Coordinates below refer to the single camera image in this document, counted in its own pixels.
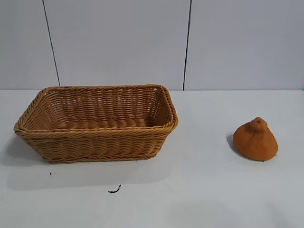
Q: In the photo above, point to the soft orange toy fruit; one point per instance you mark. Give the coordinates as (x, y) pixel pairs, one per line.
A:
(255, 145)

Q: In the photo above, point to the brown woven wicker basket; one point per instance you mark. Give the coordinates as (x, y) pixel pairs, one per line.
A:
(95, 142)

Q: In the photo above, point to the small black thread scrap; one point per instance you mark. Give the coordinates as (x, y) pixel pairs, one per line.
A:
(116, 190)

